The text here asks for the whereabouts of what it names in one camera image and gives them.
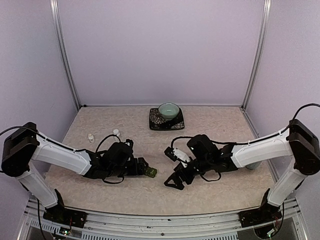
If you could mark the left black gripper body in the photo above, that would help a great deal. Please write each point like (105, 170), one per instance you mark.
(140, 165)

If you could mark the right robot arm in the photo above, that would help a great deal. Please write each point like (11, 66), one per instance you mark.
(295, 141)

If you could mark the celadon green bowl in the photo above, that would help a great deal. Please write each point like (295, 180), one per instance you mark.
(168, 110)

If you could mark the light blue mug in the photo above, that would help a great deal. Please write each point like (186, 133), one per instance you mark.
(253, 166)

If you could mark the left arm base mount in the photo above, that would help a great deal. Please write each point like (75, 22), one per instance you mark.
(66, 216)

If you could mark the white pill bottle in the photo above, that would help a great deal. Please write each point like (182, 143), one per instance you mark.
(116, 132)
(91, 138)

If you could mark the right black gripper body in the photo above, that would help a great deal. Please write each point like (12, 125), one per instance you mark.
(189, 178)

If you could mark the left aluminium frame post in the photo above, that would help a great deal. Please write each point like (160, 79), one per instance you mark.
(54, 6)

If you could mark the green three-compartment pill box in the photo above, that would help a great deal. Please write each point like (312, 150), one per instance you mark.
(151, 172)

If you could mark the black floral square plate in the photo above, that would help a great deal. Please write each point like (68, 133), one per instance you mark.
(158, 123)

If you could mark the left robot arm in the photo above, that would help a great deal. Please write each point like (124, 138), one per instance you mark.
(26, 144)

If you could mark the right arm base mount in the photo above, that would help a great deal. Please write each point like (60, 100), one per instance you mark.
(263, 214)

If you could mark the aluminium frame post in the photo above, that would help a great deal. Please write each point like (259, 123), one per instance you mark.
(258, 53)
(54, 6)

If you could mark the right aluminium frame post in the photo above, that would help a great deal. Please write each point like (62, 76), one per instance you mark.
(258, 53)

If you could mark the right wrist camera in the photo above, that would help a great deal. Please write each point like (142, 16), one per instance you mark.
(176, 154)

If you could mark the front aluminium rail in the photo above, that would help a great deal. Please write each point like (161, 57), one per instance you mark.
(115, 226)

